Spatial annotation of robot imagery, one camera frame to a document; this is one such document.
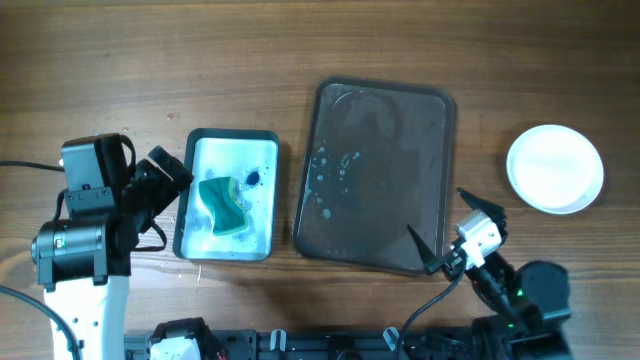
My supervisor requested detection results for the green yellow sponge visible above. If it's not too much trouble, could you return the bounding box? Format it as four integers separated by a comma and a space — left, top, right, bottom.
198, 177, 248, 236

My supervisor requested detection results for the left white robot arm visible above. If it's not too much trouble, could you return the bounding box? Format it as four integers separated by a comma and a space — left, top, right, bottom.
32, 146, 193, 359

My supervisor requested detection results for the brown plastic serving tray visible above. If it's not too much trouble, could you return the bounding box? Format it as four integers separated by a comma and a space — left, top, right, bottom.
292, 76, 456, 275

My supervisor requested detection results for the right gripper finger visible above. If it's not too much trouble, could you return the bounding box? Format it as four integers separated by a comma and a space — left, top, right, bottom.
456, 187, 505, 220
407, 225, 444, 274

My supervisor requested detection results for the white plate top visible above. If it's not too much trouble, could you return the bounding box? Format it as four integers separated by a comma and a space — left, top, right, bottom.
505, 124, 604, 215

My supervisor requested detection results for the dark tray with water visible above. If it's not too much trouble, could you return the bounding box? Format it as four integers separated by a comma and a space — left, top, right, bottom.
173, 128, 280, 262

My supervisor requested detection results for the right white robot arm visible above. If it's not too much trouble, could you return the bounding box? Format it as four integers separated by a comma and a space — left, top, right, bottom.
391, 189, 572, 359

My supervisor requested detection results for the left black cable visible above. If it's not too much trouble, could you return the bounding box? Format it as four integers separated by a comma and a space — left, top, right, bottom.
0, 160, 84, 360

